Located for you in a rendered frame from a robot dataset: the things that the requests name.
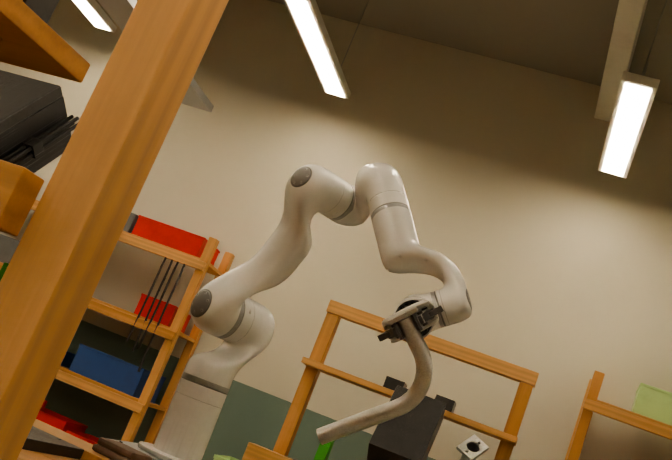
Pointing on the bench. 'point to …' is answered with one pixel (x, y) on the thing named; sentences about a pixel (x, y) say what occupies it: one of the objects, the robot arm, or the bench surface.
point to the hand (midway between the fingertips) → (408, 325)
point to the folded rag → (118, 450)
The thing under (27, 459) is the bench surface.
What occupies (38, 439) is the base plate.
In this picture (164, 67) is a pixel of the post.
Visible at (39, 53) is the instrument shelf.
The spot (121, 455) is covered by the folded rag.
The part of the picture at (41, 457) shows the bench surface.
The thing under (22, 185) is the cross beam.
